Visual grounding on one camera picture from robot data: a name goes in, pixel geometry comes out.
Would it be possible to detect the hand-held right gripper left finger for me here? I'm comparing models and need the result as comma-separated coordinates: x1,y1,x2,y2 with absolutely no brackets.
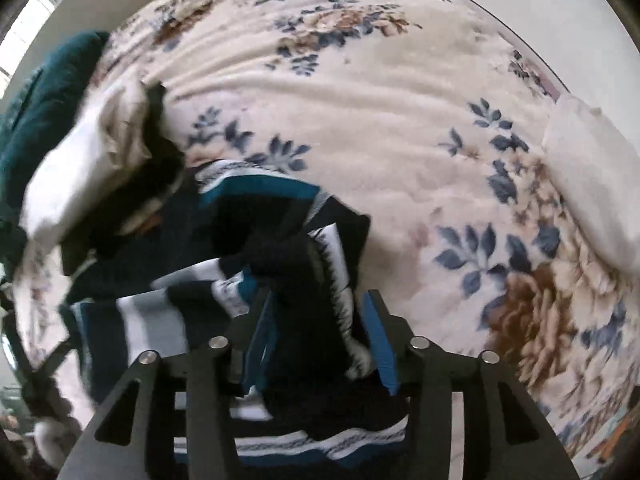
57,287,275,480

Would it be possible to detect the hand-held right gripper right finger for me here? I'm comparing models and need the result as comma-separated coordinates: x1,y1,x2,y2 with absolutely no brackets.
362,289,581,480

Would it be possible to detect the navy striped knit garment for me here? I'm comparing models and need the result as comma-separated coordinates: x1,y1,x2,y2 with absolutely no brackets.
60,160,416,480

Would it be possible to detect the white fuzzy object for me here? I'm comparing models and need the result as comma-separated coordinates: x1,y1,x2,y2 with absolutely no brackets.
32,417,83,468

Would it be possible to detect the floral fleece blanket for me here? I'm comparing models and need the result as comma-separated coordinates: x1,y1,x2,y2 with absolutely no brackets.
10,0,640,476

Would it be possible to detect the white cream garment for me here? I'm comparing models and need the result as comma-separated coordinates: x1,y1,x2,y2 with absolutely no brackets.
22,80,166,261

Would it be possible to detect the white cloth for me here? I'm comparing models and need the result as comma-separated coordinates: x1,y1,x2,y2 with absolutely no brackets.
542,94,640,273

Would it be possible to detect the teal folded quilt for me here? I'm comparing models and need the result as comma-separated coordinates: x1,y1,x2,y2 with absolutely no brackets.
0,30,111,271

